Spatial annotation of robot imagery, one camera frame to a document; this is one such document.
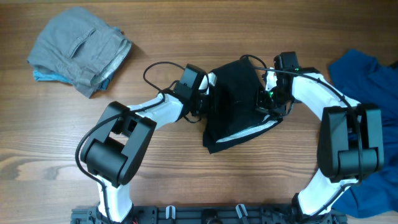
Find black shorts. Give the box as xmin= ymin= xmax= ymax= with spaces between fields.
xmin=203 ymin=58 xmax=283 ymax=154

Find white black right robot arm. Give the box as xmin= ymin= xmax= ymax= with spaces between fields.
xmin=256 ymin=52 xmax=384 ymax=223

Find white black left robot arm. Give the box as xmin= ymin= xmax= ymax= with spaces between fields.
xmin=71 ymin=64 xmax=217 ymax=223

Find dark blue shirt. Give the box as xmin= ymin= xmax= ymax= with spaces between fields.
xmin=328 ymin=48 xmax=398 ymax=219

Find folded grey shorts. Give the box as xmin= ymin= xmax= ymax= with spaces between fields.
xmin=27 ymin=7 xmax=132 ymax=98

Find folded light blue garment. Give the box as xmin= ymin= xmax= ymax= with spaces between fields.
xmin=32 ymin=70 xmax=114 ymax=90

